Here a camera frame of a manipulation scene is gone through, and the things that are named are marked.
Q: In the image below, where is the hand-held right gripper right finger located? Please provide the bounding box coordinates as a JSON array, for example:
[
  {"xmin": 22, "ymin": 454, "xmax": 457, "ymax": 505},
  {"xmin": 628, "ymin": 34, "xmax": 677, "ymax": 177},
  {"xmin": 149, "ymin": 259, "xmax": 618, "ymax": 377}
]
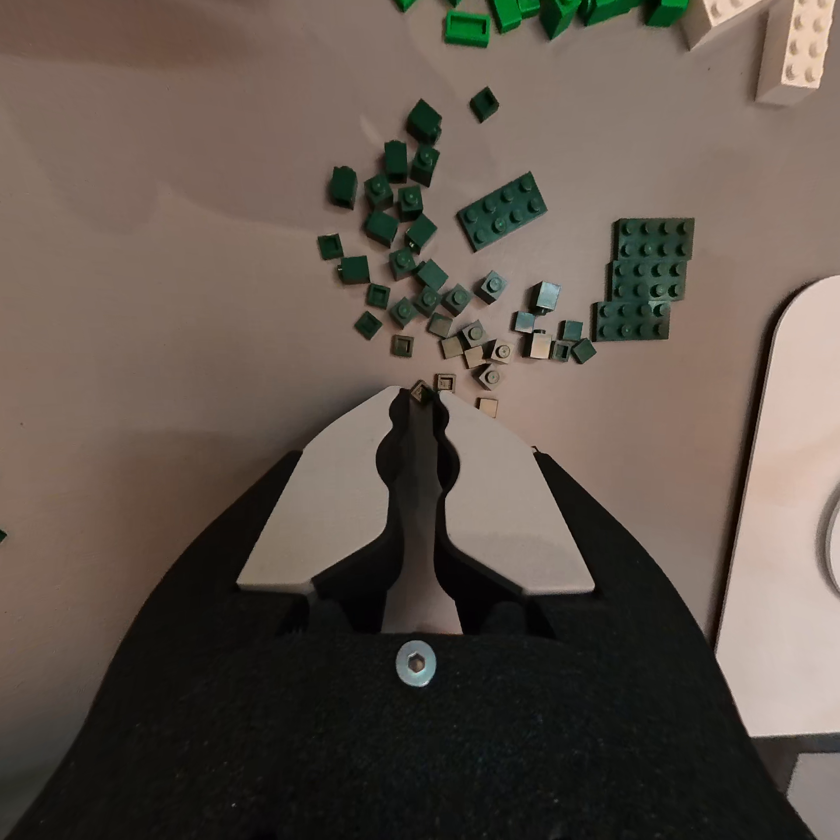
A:
[{"xmin": 430, "ymin": 390, "xmax": 597, "ymax": 635}]

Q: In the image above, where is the pile of dark green pieces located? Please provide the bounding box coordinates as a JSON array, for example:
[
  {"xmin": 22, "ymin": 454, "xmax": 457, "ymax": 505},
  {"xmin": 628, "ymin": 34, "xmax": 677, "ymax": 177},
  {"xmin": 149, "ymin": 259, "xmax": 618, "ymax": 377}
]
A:
[{"xmin": 317, "ymin": 85, "xmax": 598, "ymax": 421}]

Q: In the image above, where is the white lego brick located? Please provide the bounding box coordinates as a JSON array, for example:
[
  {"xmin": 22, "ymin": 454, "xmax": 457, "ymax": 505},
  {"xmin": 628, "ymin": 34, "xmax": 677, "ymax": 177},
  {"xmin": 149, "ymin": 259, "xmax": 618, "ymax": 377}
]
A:
[
  {"xmin": 755, "ymin": 0, "xmax": 832, "ymax": 106},
  {"xmin": 679, "ymin": 0, "xmax": 754, "ymax": 51}
]

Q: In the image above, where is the white book stand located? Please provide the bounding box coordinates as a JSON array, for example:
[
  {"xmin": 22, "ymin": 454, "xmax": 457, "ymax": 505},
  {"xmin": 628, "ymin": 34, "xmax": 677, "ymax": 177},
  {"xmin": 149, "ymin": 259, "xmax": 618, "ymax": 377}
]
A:
[{"xmin": 713, "ymin": 276, "xmax": 840, "ymax": 739}]

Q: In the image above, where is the dark green lego plate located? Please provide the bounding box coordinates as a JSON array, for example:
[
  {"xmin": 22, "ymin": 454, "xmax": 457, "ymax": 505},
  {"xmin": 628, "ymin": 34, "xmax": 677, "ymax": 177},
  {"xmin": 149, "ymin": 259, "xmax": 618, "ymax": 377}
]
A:
[
  {"xmin": 456, "ymin": 172, "xmax": 550, "ymax": 253},
  {"xmin": 594, "ymin": 300, "xmax": 672, "ymax": 343},
  {"xmin": 613, "ymin": 217, "xmax": 696, "ymax": 263},
  {"xmin": 610, "ymin": 259, "xmax": 689, "ymax": 303}
]

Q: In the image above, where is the pile of bright green pieces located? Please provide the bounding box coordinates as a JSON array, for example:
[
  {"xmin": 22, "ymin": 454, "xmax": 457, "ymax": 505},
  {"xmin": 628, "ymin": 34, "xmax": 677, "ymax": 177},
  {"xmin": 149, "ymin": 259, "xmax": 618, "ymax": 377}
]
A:
[{"xmin": 394, "ymin": 0, "xmax": 690, "ymax": 46}]

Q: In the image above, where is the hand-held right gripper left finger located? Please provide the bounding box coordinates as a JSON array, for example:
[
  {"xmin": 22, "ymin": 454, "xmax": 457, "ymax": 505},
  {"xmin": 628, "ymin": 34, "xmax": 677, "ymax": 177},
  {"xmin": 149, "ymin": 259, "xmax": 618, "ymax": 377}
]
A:
[{"xmin": 235, "ymin": 386, "xmax": 411, "ymax": 635}]

